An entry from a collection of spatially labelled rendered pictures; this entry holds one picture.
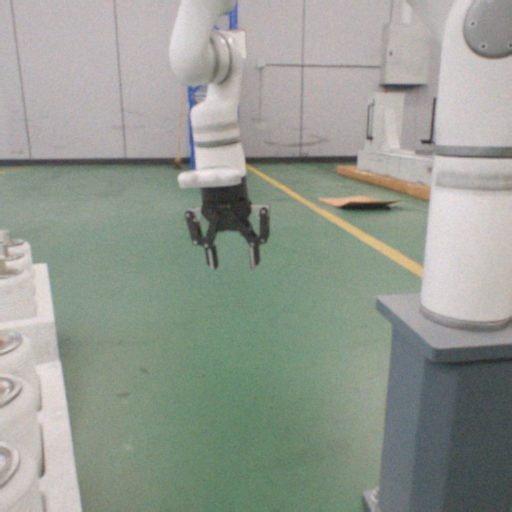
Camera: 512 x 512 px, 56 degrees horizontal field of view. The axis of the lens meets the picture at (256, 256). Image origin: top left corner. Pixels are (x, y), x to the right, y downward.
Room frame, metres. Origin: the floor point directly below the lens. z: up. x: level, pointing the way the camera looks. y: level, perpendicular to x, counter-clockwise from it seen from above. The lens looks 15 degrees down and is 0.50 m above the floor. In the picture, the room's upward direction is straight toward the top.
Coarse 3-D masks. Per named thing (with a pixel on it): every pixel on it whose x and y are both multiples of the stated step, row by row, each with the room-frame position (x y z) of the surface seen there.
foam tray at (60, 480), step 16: (48, 368) 0.59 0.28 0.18; (48, 384) 0.55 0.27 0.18; (48, 400) 0.51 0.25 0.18; (64, 400) 0.51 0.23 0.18; (48, 416) 0.48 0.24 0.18; (64, 416) 0.48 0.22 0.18; (48, 432) 0.45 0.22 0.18; (64, 432) 0.45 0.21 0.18; (48, 448) 0.42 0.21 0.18; (64, 448) 0.42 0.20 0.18; (48, 464) 0.40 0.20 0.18; (64, 464) 0.40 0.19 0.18; (48, 480) 0.38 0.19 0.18; (64, 480) 0.38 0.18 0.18; (48, 496) 0.36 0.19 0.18; (64, 496) 0.36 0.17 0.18
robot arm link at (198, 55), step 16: (192, 0) 0.68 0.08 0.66; (208, 0) 0.67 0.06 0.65; (224, 0) 0.68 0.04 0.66; (192, 16) 0.68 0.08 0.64; (208, 16) 0.67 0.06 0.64; (176, 32) 0.70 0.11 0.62; (192, 32) 0.68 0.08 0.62; (208, 32) 0.68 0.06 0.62; (176, 48) 0.69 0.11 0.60; (192, 48) 0.68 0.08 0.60; (208, 48) 0.68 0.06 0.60; (224, 48) 0.71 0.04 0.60; (176, 64) 0.70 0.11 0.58; (192, 64) 0.68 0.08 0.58; (208, 64) 0.69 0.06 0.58; (224, 64) 0.71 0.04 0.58; (192, 80) 0.70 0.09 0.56; (208, 80) 0.71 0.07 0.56
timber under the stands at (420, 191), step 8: (344, 168) 5.08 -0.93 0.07; (352, 168) 5.06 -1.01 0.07; (352, 176) 4.83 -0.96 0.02; (360, 176) 4.61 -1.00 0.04; (368, 176) 4.41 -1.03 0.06; (376, 176) 4.24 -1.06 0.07; (384, 176) 4.17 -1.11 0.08; (376, 184) 4.22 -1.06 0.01; (384, 184) 4.05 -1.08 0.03; (392, 184) 3.89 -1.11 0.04; (400, 184) 3.75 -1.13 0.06; (408, 184) 3.64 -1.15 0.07; (416, 184) 3.59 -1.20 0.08; (408, 192) 3.61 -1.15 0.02; (416, 192) 3.48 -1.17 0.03; (424, 192) 3.37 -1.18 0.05
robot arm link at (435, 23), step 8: (408, 0) 0.56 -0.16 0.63; (416, 0) 0.55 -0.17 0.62; (424, 0) 0.54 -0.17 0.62; (432, 0) 0.54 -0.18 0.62; (440, 0) 0.54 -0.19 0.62; (448, 0) 0.54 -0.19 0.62; (416, 8) 0.55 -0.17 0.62; (424, 8) 0.55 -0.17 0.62; (432, 8) 0.54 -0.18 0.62; (440, 8) 0.54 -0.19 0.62; (448, 8) 0.54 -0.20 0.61; (424, 16) 0.55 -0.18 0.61; (432, 16) 0.54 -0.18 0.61; (440, 16) 0.54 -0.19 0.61; (432, 24) 0.55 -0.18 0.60; (440, 24) 0.54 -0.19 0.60; (432, 32) 0.55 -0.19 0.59; (440, 32) 0.54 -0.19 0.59; (440, 40) 0.54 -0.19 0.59
